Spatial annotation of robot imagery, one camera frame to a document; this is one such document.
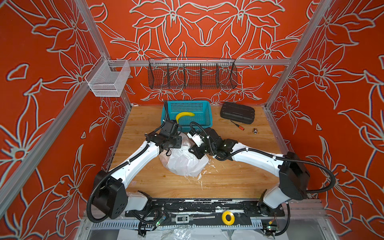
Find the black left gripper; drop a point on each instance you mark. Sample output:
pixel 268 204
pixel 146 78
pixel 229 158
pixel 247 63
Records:
pixel 178 144

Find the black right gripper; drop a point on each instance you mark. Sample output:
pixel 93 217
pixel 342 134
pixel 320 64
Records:
pixel 194 149

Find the white plastic bag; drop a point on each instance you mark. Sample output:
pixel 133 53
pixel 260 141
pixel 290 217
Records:
pixel 181 162

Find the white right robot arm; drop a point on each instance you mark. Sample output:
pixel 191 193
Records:
pixel 293 175

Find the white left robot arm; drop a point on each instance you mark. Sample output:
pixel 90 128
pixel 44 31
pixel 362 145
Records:
pixel 109 198

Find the yellow banana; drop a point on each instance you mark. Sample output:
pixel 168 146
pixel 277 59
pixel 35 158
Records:
pixel 184 117

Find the black plastic tool case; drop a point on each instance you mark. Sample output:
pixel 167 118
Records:
pixel 238 113

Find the yellow tape roll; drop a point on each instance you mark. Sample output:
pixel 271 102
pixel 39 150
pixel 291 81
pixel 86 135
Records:
pixel 228 218

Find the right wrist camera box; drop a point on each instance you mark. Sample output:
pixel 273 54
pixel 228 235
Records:
pixel 197 139

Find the red handled screwdriver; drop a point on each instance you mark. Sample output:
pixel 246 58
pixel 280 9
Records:
pixel 240 127

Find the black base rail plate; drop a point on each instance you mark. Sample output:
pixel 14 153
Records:
pixel 248 207

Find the black wire wall basket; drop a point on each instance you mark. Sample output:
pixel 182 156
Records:
pixel 192 73

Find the white wire wall basket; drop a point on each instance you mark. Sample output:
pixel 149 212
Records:
pixel 108 78

